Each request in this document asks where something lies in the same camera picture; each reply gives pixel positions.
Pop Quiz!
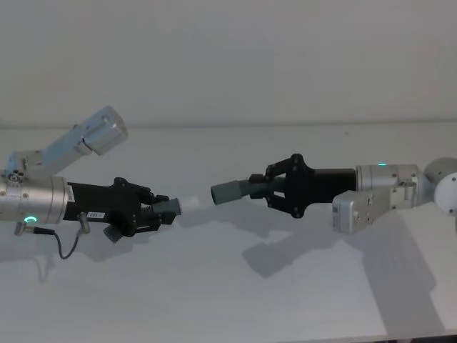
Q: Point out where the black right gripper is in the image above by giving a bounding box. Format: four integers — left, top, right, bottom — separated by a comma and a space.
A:
249, 153, 358, 219

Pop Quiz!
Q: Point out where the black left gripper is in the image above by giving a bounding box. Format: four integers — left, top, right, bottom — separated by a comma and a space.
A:
63, 177, 176, 238

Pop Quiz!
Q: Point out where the grey and white plug piece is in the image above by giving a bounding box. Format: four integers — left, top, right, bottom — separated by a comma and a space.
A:
152, 194, 205, 217

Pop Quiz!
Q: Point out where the dark grey cylinder piece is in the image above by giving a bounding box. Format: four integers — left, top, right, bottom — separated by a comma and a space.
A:
210, 178, 286, 206

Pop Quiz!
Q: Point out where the white table cloth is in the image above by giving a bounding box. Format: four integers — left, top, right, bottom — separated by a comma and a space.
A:
0, 122, 457, 343

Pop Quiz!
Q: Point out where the white curtain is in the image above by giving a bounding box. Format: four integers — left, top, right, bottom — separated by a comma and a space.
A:
0, 0, 457, 126

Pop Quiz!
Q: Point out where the thin dark wrist cable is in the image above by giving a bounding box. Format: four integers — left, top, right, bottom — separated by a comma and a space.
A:
14, 212, 89, 260

